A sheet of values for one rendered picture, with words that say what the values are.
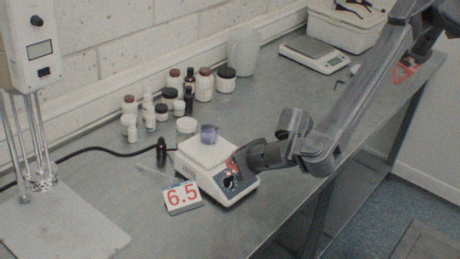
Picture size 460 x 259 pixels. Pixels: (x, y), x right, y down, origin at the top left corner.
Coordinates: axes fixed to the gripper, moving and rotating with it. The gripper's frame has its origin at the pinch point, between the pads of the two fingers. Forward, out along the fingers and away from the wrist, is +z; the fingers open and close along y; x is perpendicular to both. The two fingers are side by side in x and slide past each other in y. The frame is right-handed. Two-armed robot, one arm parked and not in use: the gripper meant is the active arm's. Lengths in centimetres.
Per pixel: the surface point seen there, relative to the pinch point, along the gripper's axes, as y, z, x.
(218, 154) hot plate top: -5.8, 9.5, -1.2
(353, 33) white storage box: -110, 23, -15
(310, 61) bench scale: -83, 30, -12
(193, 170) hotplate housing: 0.5, 13.5, 0.0
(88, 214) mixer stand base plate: 26.5, 23.0, -1.3
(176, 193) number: 7.5, 14.3, 3.2
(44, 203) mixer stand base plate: 32.1, 30.5, -7.3
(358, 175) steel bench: -124, 57, 55
